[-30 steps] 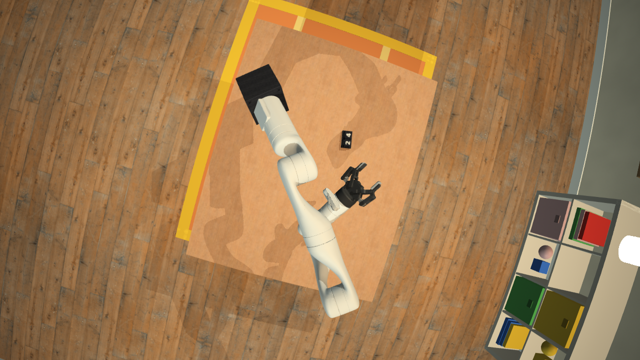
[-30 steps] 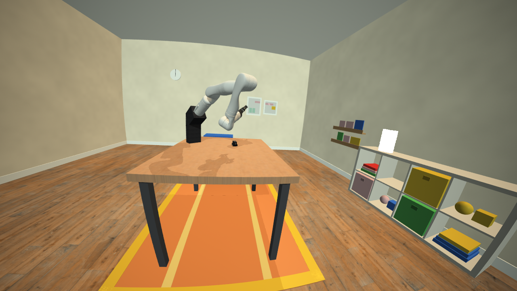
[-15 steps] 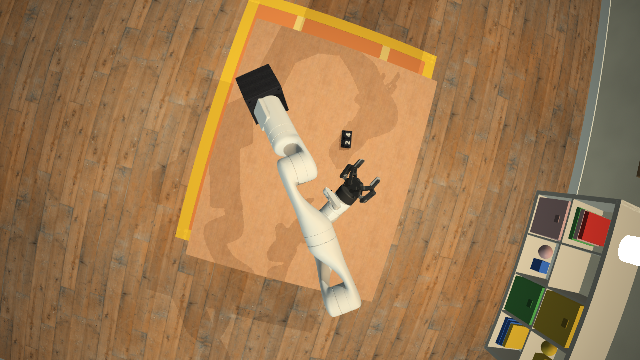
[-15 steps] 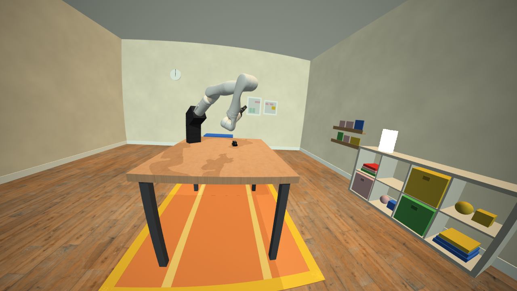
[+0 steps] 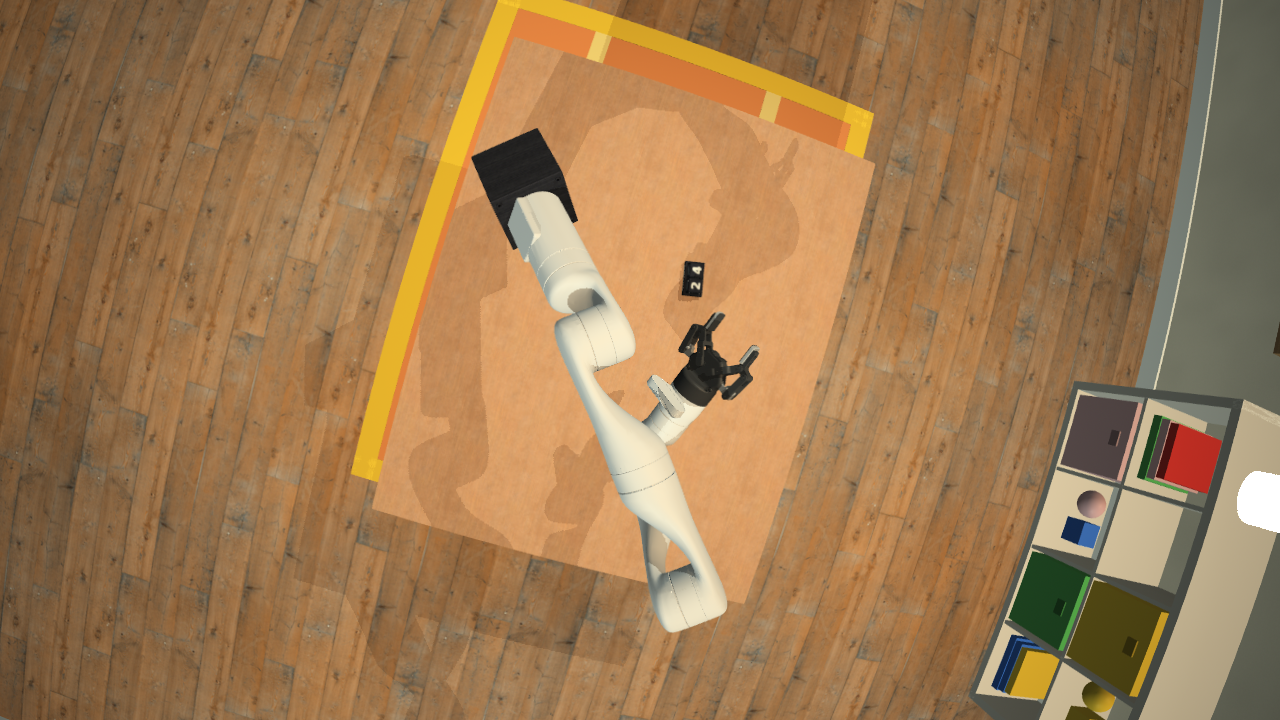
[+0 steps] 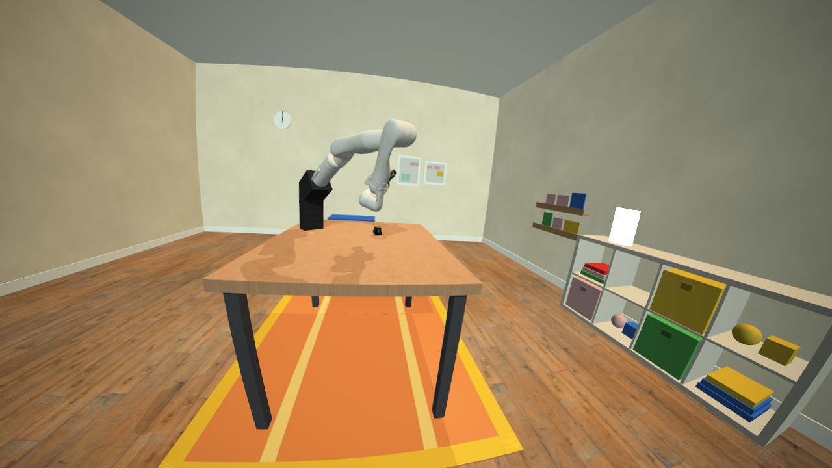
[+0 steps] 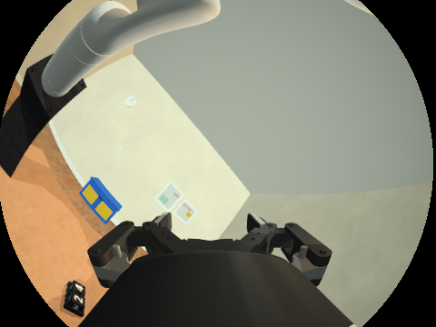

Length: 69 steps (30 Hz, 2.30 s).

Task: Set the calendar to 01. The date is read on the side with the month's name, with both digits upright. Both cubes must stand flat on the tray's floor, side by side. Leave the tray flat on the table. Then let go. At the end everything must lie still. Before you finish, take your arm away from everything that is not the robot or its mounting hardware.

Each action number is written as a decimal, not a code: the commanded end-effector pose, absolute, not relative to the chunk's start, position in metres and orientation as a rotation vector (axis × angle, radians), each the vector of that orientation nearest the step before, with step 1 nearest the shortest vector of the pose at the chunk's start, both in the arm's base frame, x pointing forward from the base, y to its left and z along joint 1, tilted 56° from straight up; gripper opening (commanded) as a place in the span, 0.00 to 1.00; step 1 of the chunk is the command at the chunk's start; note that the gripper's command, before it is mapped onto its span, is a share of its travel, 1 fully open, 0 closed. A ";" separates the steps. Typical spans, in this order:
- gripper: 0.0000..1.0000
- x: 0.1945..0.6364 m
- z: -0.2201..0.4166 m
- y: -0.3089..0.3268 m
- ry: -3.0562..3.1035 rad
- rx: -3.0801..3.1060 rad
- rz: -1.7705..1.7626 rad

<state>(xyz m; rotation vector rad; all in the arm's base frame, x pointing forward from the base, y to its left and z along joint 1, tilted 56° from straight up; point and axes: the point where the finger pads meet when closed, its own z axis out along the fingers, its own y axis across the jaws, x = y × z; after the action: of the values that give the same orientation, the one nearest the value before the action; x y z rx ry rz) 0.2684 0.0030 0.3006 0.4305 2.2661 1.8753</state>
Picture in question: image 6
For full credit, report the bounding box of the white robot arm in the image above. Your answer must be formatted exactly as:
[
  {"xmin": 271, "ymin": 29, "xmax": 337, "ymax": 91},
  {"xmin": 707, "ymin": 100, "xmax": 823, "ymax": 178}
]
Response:
[{"xmin": 311, "ymin": 119, "xmax": 417, "ymax": 212}]

